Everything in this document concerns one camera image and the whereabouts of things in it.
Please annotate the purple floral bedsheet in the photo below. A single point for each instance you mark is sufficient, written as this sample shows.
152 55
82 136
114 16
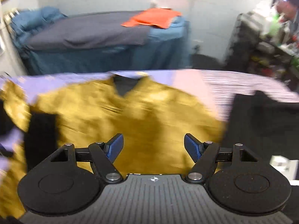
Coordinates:
46 81

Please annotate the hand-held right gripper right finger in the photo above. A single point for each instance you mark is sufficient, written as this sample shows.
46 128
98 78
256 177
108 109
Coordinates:
192 145

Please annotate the pink dotted blanket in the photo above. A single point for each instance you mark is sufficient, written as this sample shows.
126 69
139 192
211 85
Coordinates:
210 86

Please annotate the black shelf rack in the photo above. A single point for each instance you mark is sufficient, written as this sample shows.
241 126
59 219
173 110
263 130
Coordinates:
257 39

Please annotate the orange cloth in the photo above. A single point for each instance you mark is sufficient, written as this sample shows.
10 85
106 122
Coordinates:
154 18

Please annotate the black printed t-shirt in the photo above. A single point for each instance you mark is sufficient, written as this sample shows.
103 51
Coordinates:
252 126

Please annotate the grey blanket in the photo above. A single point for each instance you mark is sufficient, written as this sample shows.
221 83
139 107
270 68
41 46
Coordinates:
81 32

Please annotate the black bin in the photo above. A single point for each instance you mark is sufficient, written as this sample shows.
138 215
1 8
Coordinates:
205 61

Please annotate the gold satin robe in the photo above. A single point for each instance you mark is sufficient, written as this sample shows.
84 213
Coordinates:
151 121

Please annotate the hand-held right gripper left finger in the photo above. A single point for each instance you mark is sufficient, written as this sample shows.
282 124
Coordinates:
115 145

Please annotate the blue duvet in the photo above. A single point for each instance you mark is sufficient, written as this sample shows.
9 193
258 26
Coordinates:
35 18

